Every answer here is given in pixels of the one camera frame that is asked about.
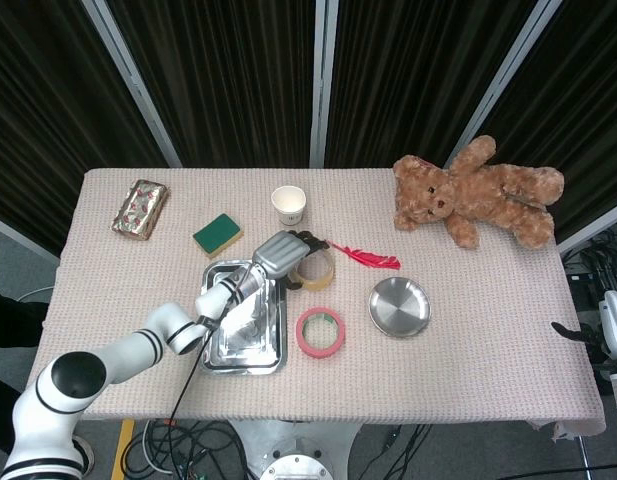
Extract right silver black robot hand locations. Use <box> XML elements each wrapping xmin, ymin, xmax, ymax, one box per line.
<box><xmin>551</xmin><ymin>288</ymin><xmax>617</xmax><ymax>374</ymax></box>

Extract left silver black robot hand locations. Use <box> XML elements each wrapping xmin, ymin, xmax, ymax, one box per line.
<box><xmin>250</xmin><ymin>229</ymin><xmax>334</xmax><ymax>291</ymax></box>

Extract yellow transparent tape roll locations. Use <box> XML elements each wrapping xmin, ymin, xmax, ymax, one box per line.
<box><xmin>287</xmin><ymin>248</ymin><xmax>336</xmax><ymax>291</ymax></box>

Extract red tape roll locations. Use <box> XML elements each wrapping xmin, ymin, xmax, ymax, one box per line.
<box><xmin>295</xmin><ymin>306</ymin><xmax>347</xmax><ymax>359</ymax></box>

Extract white paper cup blue logo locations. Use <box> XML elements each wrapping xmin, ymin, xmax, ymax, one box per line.
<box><xmin>270</xmin><ymin>185</ymin><xmax>308</xmax><ymax>227</ymax></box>

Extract green yellow sponge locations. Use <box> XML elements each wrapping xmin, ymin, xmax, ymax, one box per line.
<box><xmin>192</xmin><ymin>213</ymin><xmax>245</xmax><ymax>260</ymax></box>

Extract red feather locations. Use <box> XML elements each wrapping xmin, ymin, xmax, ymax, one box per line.
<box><xmin>327</xmin><ymin>240</ymin><xmax>402</xmax><ymax>272</ymax></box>

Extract rectangular steel tray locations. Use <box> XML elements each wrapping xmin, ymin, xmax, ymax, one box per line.
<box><xmin>200</xmin><ymin>258</ymin><xmax>289</xmax><ymax>376</ymax></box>

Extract round steel plate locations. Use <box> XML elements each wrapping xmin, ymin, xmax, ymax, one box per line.
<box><xmin>367</xmin><ymin>276</ymin><xmax>432</xmax><ymax>339</ymax></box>

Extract beige waffle tablecloth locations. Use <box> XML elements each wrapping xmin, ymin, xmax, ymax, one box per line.
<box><xmin>31</xmin><ymin>167</ymin><xmax>607</xmax><ymax>444</ymax></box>

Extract gold wrapped package red prints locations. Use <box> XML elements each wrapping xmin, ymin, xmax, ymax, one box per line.
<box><xmin>110</xmin><ymin>179</ymin><xmax>169</xmax><ymax>242</ymax></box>

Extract brown teddy bear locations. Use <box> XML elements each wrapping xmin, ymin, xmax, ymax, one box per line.
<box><xmin>391</xmin><ymin>134</ymin><xmax>566</xmax><ymax>250</ymax></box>

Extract black curtain panel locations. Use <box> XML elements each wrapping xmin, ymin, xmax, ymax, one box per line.
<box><xmin>325</xmin><ymin>0</ymin><xmax>542</xmax><ymax>169</ymax></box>
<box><xmin>0</xmin><ymin>0</ymin><xmax>170</xmax><ymax>256</ymax></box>
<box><xmin>105</xmin><ymin>0</ymin><xmax>319</xmax><ymax>169</ymax></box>
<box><xmin>480</xmin><ymin>0</ymin><xmax>617</xmax><ymax>246</ymax></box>

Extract black cables with power strip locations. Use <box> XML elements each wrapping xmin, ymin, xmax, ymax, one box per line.
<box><xmin>562</xmin><ymin>234</ymin><xmax>617</xmax><ymax>306</ymax></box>

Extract grey partition rail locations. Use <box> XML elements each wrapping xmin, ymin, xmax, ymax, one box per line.
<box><xmin>0</xmin><ymin>212</ymin><xmax>60</xmax><ymax>262</ymax></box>
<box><xmin>557</xmin><ymin>214</ymin><xmax>617</xmax><ymax>256</ymax></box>

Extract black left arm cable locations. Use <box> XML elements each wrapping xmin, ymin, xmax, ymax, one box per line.
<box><xmin>167</xmin><ymin>314</ymin><xmax>217</xmax><ymax>426</ymax></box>

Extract grey partition post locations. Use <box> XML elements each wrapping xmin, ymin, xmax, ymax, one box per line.
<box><xmin>309</xmin><ymin>0</ymin><xmax>339</xmax><ymax>169</ymax></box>
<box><xmin>81</xmin><ymin>0</ymin><xmax>183</xmax><ymax>169</ymax></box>
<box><xmin>441</xmin><ymin>0</ymin><xmax>564</xmax><ymax>169</ymax></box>

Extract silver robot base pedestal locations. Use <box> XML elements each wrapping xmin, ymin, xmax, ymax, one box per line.
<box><xmin>226</xmin><ymin>418</ymin><xmax>370</xmax><ymax>480</ymax></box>

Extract black floor cable bundle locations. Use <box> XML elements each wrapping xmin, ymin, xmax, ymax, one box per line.
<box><xmin>121</xmin><ymin>418</ymin><xmax>259</xmax><ymax>480</ymax></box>

